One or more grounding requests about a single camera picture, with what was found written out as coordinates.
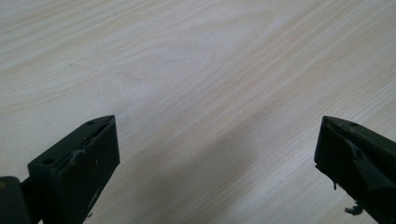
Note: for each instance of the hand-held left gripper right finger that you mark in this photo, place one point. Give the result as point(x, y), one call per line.
point(355, 155)

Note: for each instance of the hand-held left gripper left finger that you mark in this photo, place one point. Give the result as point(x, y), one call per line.
point(77, 168)

